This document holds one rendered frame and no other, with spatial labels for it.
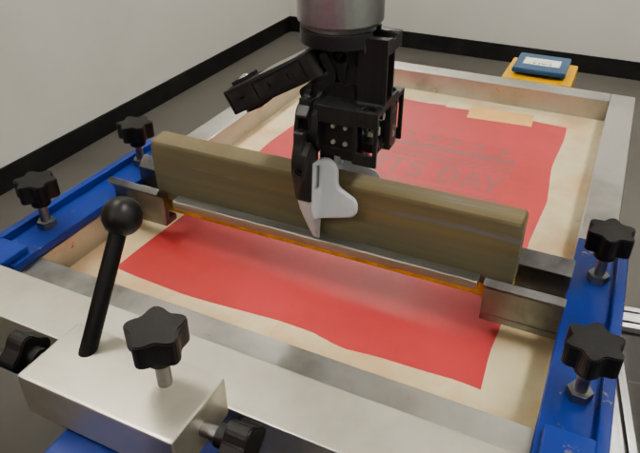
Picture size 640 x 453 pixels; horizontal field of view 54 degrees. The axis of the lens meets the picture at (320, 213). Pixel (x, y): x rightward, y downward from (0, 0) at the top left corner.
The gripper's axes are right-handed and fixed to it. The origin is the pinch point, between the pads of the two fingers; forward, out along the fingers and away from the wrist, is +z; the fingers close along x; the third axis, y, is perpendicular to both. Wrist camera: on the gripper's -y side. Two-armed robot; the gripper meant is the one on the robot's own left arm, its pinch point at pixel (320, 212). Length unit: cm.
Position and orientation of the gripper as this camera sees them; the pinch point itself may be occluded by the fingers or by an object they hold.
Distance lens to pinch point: 65.6
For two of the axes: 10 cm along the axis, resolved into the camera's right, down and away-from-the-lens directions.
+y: 9.0, 2.3, -3.6
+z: 0.1, 8.4, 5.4
